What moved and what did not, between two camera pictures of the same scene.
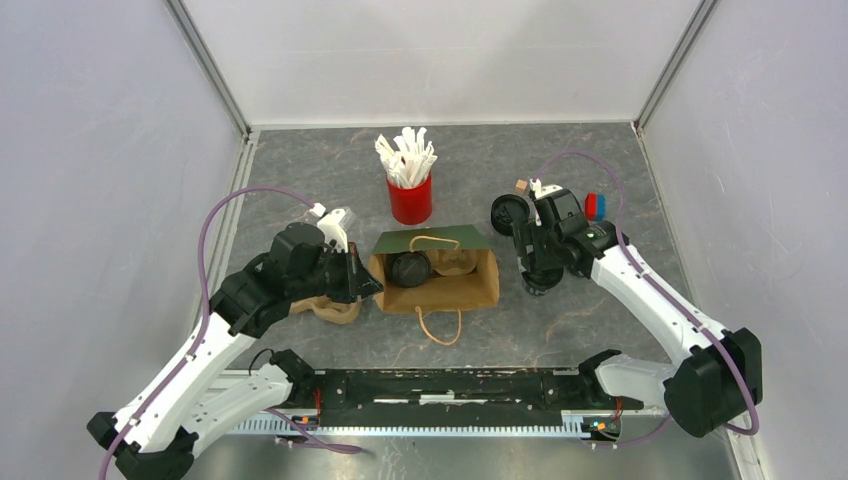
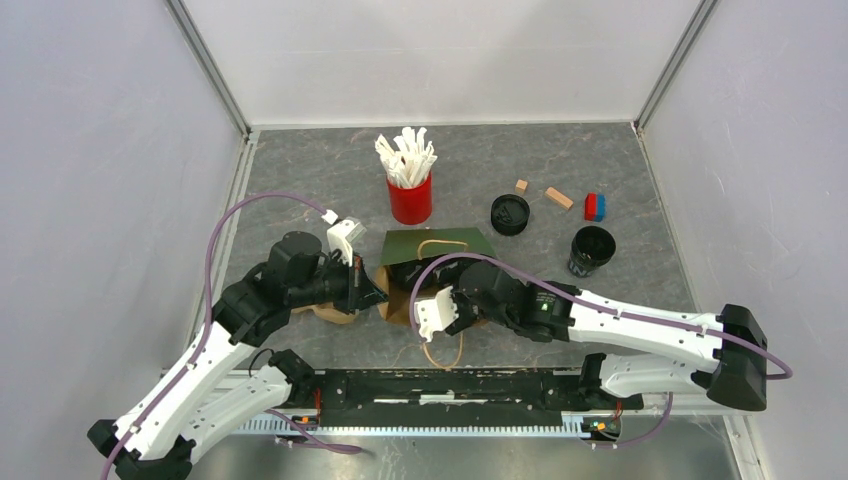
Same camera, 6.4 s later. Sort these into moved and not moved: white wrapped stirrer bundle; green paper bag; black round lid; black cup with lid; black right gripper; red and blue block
Moved: black cup with lid; black right gripper
Not moved: white wrapped stirrer bundle; red and blue block; black round lid; green paper bag
